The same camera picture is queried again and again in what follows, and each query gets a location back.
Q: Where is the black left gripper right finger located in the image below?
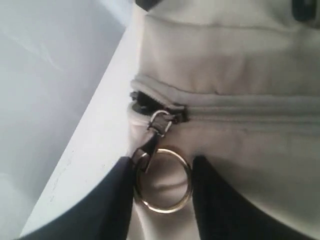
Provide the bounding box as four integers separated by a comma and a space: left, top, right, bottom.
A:
192, 155, 320, 240

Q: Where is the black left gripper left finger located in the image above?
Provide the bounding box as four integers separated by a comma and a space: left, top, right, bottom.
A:
22, 156, 135, 240

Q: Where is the gold key ring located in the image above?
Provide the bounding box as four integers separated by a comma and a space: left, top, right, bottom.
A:
133, 147, 193, 214

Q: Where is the metal zipper pull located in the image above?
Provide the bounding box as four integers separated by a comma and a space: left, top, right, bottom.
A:
131, 110, 176, 173

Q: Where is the cream white duffel bag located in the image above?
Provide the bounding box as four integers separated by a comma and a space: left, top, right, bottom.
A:
127, 0, 320, 240

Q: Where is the white backdrop curtain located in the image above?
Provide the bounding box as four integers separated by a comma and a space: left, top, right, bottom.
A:
0, 0, 133, 228

